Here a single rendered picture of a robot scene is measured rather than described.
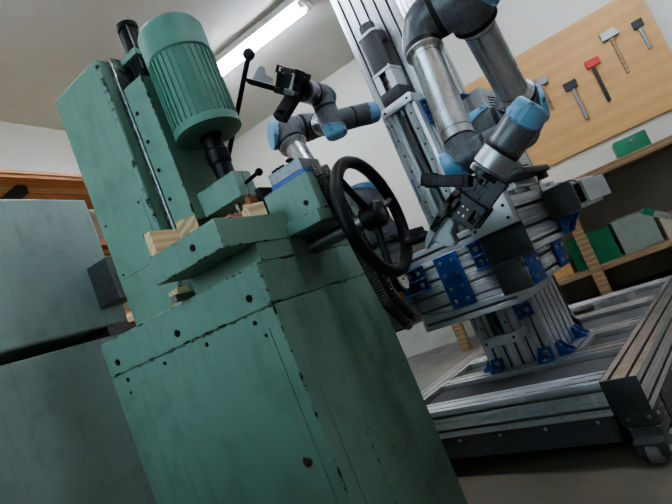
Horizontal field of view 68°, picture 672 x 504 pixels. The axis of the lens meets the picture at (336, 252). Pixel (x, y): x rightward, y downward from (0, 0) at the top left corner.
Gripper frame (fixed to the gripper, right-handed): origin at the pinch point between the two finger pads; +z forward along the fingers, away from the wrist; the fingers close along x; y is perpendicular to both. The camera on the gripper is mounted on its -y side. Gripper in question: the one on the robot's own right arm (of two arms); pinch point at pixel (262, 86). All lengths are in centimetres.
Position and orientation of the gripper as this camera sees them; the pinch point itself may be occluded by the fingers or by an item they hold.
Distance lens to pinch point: 150.6
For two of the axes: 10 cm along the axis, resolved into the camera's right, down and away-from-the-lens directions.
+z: -5.0, 1.1, -8.6
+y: 2.5, -9.3, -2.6
